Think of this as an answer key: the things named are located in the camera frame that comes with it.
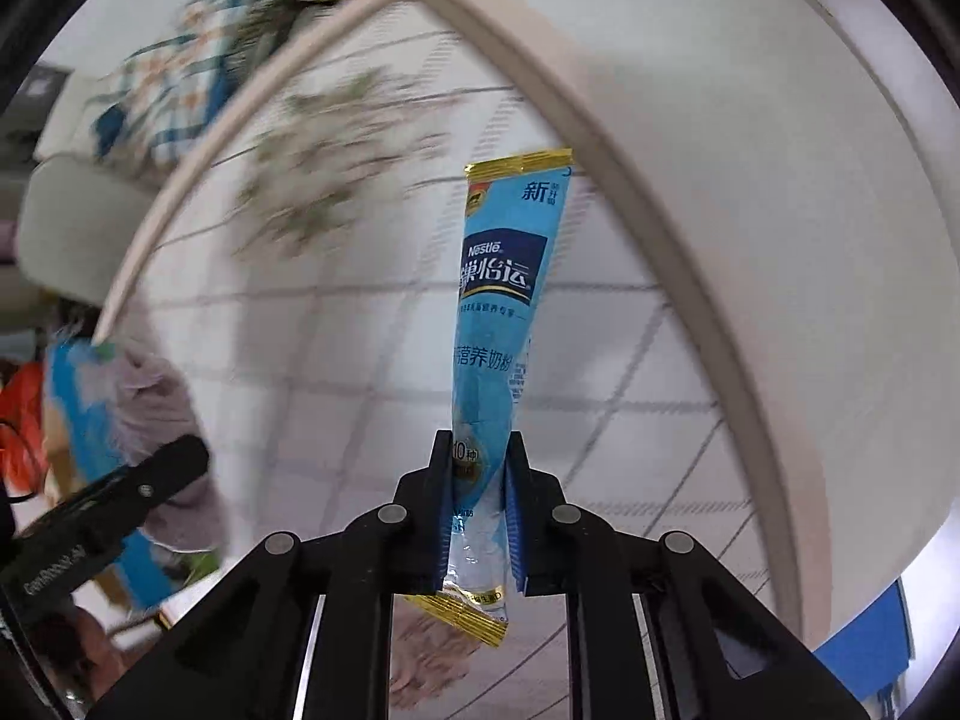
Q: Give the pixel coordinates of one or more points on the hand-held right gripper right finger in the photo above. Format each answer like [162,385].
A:
[514,525]

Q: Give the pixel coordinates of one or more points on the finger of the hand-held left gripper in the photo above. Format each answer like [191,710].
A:
[150,480]

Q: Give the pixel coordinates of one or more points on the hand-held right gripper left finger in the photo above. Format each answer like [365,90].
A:
[424,532]

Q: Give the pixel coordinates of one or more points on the purple cloth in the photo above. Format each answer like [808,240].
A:
[157,405]

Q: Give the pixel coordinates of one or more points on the cardboard box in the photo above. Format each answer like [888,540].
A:
[82,405]

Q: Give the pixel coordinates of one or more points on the orange packet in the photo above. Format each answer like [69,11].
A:
[22,405]

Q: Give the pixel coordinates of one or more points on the light blue powder sachet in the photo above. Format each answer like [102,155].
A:
[499,300]

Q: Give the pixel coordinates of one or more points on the blue chair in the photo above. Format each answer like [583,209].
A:
[862,637]

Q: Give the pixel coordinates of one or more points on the plaid blanket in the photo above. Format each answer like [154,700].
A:
[187,67]

